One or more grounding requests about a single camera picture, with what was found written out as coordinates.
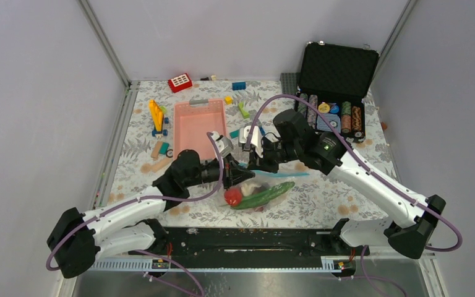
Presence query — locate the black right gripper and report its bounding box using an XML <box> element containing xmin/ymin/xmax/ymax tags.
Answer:
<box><xmin>248</xmin><ymin>136</ymin><xmax>302</xmax><ymax>174</ymax></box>

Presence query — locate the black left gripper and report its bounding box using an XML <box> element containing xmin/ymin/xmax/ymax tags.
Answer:
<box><xmin>185</xmin><ymin>153</ymin><xmax>255</xmax><ymax>191</ymax></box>

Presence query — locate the white mushroom toy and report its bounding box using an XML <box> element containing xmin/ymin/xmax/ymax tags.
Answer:
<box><xmin>240</xmin><ymin>182</ymin><xmax>268</xmax><ymax>197</ymax></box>

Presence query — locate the red pepper toy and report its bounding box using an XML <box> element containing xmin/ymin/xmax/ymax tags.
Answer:
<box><xmin>224</xmin><ymin>187</ymin><xmax>243</xmax><ymax>207</ymax></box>

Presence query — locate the clear zip top bag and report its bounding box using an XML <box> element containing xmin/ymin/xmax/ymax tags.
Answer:
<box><xmin>215</xmin><ymin>163</ymin><xmax>310</xmax><ymax>213</ymax></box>

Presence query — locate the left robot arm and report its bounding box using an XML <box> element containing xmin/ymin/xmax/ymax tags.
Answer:
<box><xmin>46</xmin><ymin>150</ymin><xmax>255</xmax><ymax>278</ymax></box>

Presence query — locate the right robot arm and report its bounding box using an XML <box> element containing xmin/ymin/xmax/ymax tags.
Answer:
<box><xmin>240</xmin><ymin>110</ymin><xmax>446</xmax><ymax>259</ymax></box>

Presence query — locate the teal small block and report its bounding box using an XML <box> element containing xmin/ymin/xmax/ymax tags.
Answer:
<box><xmin>229</xmin><ymin>129</ymin><xmax>241</xmax><ymax>139</ymax></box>

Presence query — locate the green curved block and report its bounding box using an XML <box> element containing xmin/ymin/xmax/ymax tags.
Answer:
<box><xmin>238</xmin><ymin>101</ymin><xmax>250</xmax><ymax>119</ymax></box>

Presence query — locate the grey baseplate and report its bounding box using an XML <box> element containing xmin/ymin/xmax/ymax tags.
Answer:
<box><xmin>280</xmin><ymin>72</ymin><xmax>301</xmax><ymax>97</ymax></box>

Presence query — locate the pink perforated plastic basket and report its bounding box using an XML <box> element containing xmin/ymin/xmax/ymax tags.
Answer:
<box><xmin>173</xmin><ymin>98</ymin><xmax>228</xmax><ymax>160</ymax></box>

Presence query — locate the black poker chip case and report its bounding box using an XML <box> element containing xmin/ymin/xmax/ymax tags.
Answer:
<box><xmin>297</xmin><ymin>41</ymin><xmax>380</xmax><ymax>143</ymax></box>

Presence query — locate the small yellow block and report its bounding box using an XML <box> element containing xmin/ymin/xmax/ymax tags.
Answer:
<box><xmin>225</xmin><ymin>96</ymin><xmax>233</xmax><ymax>105</ymax></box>

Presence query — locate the blue brick far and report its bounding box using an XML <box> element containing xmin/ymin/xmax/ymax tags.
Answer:
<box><xmin>231</xmin><ymin>81</ymin><xmax>247</xmax><ymax>91</ymax></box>

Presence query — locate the wooden plank block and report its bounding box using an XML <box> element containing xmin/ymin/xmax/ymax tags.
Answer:
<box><xmin>150</xmin><ymin>141</ymin><xmax>163</xmax><ymax>160</ymax></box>

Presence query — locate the red window block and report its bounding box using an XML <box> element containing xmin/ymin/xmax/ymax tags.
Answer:
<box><xmin>168</xmin><ymin>73</ymin><xmax>193</xmax><ymax>93</ymax></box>

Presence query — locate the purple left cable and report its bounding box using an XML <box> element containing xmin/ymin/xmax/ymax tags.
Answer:
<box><xmin>45</xmin><ymin>131</ymin><xmax>226</xmax><ymax>297</ymax></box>

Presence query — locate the purple cable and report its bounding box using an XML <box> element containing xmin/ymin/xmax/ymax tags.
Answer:
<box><xmin>243</xmin><ymin>94</ymin><xmax>464</xmax><ymax>297</ymax></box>
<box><xmin>45</xmin><ymin>131</ymin><xmax>226</xmax><ymax>297</ymax></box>

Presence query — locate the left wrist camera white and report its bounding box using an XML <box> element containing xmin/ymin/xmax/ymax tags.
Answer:
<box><xmin>208</xmin><ymin>131</ymin><xmax>234</xmax><ymax>158</ymax></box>

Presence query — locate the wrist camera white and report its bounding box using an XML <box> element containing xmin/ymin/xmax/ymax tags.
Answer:
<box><xmin>238</xmin><ymin>126</ymin><xmax>263</xmax><ymax>158</ymax></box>
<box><xmin>208</xmin><ymin>131</ymin><xmax>234</xmax><ymax>158</ymax></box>

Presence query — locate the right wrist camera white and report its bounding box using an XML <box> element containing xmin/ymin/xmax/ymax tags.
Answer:
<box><xmin>238</xmin><ymin>126</ymin><xmax>263</xmax><ymax>158</ymax></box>

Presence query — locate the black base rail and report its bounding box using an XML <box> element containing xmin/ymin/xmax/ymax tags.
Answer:
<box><xmin>147</xmin><ymin>227</ymin><xmax>362</xmax><ymax>269</ymax></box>

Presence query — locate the yellow toy frame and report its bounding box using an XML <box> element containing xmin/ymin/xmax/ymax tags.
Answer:
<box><xmin>148</xmin><ymin>100</ymin><xmax>165</xmax><ymax>133</ymax></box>

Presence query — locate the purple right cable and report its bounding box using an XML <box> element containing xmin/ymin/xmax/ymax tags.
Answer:
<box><xmin>243</xmin><ymin>94</ymin><xmax>464</xmax><ymax>297</ymax></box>

